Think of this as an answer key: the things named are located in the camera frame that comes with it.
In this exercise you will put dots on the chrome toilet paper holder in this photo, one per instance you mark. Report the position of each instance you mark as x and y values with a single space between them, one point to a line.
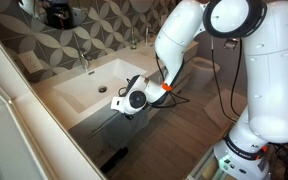
231 44

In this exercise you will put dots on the robot mounting cart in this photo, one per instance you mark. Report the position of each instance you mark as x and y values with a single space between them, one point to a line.
205 170

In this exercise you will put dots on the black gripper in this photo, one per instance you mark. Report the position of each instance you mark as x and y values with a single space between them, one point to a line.
129 117

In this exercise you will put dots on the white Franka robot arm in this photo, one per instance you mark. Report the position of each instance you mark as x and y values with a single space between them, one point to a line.
274 66

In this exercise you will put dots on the white vanity cabinet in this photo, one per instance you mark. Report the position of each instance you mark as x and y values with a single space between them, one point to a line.
80 131

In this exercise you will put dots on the beige bath mat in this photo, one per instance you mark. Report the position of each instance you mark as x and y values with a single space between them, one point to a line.
220 108

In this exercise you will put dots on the white rectangular sink basin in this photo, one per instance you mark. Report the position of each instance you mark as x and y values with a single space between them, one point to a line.
84 90
148 50

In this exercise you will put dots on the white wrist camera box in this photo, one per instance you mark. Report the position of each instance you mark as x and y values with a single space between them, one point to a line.
116 103

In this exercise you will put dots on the black bathroom scale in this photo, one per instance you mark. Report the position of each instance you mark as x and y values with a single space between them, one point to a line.
114 160

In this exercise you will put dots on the round wall mirror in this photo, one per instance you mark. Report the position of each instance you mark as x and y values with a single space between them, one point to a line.
57 15

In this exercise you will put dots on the white toilet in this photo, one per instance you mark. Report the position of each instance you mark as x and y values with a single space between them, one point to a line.
204 71

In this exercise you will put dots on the chrome faucet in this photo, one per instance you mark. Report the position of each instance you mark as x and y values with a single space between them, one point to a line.
147 36
84 61

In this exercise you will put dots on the clear glass bottle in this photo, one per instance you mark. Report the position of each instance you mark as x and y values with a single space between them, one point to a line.
133 41

